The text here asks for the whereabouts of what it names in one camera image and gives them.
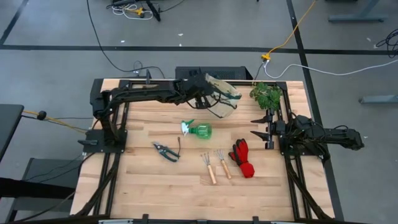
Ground black computer case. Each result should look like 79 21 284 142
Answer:
175 65 254 81

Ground grey bench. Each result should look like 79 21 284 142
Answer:
4 157 82 223

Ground white power cable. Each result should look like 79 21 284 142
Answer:
263 58 398 80

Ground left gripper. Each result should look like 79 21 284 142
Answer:
178 73 215 105

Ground yellow cord with black knob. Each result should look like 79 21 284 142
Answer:
22 109 88 134

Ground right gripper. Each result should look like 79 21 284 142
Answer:
250 108 289 151

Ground grey desk base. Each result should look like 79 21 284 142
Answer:
328 0 389 23

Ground fan-pronged wooden-handled hand rake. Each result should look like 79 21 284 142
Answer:
213 149 233 180

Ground green potted plant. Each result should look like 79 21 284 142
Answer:
249 81 283 111

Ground beige green-trimmed gardening bag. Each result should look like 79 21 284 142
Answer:
188 73 243 119

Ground green plastic spray bottle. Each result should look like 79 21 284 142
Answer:
181 119 213 140

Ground three-prong wooden-handled hand rake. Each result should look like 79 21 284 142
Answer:
200 152 218 185

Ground long black floor cable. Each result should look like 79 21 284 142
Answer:
86 0 166 79

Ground black aluminium table frame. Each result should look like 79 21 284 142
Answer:
70 79 336 224

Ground grey desk foot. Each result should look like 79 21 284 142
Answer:
358 95 398 105

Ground dark side table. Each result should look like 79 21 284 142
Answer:
0 104 25 162

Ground yellow extension cable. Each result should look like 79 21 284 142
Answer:
261 0 318 62

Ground green pruning shears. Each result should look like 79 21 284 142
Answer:
151 136 182 163

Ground black cable bundle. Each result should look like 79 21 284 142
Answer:
375 27 398 59

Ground black stand leg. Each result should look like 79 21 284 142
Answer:
145 0 162 22

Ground red and black gardening gloves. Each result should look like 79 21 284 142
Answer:
228 138 256 179

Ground coiled white cable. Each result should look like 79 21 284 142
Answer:
111 2 154 21

